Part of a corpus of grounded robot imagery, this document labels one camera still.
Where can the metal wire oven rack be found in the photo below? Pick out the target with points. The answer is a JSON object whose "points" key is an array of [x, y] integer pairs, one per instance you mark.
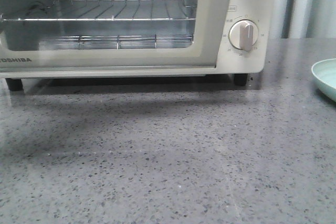
{"points": [[103, 11]]}

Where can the mint green plate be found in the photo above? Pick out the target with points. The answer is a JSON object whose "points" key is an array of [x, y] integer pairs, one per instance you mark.
{"points": [[324, 77]]}

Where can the lower timer knob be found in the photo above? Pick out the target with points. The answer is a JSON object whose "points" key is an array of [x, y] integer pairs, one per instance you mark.
{"points": [[243, 35]]}

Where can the black right oven foot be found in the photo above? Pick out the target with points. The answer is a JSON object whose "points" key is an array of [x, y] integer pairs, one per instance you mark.
{"points": [[240, 79]]}

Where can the cream white toaster oven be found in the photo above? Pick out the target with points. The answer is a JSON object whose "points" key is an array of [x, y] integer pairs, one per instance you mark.
{"points": [[229, 59]]}

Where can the glass oven door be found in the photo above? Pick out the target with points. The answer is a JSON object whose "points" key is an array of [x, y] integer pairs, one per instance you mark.
{"points": [[103, 46]]}

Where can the black left oven foot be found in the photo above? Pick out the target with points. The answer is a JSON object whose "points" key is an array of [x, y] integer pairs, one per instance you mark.
{"points": [[14, 84]]}

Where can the black oven foot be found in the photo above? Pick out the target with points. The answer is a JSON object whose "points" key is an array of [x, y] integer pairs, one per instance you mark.
{"points": [[240, 79], [14, 84]]}

